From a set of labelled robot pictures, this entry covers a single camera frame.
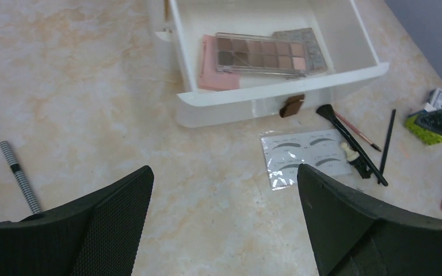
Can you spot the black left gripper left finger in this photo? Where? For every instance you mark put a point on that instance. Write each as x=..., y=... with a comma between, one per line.
x=97, y=234

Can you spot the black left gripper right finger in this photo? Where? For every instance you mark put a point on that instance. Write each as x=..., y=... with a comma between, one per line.
x=352, y=233

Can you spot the grey eyeshadow palette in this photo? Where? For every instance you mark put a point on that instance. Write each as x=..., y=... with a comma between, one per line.
x=315, y=58

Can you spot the pink rectangular sponge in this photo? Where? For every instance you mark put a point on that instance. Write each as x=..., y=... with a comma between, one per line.
x=208, y=77

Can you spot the white drawer organizer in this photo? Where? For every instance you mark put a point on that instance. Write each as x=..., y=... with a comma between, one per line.
x=178, y=27

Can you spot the clear nude eyeshadow palette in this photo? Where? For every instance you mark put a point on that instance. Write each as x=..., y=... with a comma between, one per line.
x=237, y=53

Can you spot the black makeup brush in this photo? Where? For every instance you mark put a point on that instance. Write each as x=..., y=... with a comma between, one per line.
x=327, y=112

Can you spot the blue playing card box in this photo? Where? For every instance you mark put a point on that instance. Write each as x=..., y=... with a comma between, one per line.
x=434, y=100

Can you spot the thin black eyeliner brush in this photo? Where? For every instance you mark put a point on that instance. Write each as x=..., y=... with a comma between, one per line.
x=387, y=142

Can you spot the thin brown brush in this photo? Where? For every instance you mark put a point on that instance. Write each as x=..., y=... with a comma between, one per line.
x=358, y=132

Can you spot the eyebrow stencil sheet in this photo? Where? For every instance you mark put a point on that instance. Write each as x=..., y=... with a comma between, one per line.
x=284, y=152

